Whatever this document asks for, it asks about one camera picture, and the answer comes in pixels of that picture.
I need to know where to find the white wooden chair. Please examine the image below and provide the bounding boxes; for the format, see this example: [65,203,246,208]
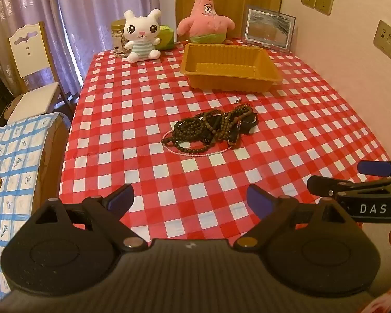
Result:
[4,22,77,125]

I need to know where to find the pink pearl necklace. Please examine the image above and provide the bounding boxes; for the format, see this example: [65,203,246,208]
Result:
[162,130,231,157]

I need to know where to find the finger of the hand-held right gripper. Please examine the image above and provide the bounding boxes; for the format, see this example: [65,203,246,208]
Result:
[307,175,391,203]
[358,160,391,178]

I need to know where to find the dark brown bead necklace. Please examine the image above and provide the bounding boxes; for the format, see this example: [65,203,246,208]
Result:
[161,112,217,156]

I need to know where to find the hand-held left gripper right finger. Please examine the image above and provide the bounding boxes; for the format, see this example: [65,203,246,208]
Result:
[233,184,362,252]

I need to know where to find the clear jar of nuts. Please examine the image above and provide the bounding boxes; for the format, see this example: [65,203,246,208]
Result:
[111,20,131,60]

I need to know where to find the white bunny plush toy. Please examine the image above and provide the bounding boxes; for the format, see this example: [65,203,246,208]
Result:
[123,9,162,63]

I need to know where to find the gold wall socket plate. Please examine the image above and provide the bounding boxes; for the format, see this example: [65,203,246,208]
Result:
[373,20,391,59]

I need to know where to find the green plush toy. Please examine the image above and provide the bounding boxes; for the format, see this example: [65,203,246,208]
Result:
[156,25,177,51]

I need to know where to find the purple patterned curtain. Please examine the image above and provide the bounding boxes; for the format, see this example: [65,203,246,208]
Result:
[0,0,161,105]

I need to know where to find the black wrist band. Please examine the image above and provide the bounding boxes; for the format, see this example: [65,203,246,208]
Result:
[229,117,259,146]

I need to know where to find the blue checked side table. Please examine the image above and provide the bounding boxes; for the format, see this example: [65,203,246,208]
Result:
[0,112,69,300]

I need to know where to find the red white patterned clothing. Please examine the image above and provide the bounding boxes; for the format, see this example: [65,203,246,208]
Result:
[370,285,391,313]

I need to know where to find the yellow plastic tray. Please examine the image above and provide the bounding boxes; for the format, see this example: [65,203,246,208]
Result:
[180,43,283,92]

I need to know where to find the pink starfish plush toy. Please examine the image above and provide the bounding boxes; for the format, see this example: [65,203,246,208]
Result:
[177,0,235,45]

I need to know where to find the brown low table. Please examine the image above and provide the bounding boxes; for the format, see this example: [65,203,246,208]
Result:
[31,113,71,216]

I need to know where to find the silver picture frame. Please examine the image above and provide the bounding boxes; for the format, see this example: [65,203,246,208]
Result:
[241,5,296,53]

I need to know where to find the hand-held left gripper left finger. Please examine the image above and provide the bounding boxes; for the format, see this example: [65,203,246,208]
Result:
[28,183,147,252]

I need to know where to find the red checkered tablecloth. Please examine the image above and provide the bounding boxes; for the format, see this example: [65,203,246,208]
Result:
[59,37,391,239]

